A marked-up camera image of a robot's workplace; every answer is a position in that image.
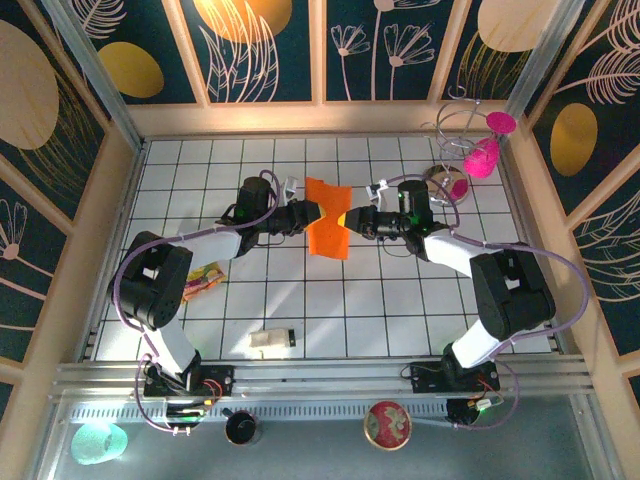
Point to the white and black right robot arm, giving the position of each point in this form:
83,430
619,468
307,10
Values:
510,295

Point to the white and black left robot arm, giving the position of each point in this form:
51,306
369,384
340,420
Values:
150,280

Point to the pink cups on stand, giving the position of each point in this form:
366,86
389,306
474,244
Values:
481,160

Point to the colourful snack wrapper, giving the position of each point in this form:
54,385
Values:
205,280

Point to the pink felt disc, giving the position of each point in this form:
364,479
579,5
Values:
501,123

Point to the white block with black end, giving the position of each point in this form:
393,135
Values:
267,340

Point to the perforated metal strip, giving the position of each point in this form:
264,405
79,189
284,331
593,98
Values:
310,412

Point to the black mug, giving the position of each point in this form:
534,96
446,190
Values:
242,430

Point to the teal plastic cup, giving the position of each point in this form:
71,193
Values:
97,444

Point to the aluminium side rail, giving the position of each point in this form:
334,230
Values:
132,175
521,200

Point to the aluminium front rail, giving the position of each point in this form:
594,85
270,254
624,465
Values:
320,380

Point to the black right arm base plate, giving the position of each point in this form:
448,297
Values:
422,377

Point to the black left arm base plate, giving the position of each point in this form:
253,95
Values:
222,380

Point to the aluminium corner post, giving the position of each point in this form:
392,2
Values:
547,60
100,85

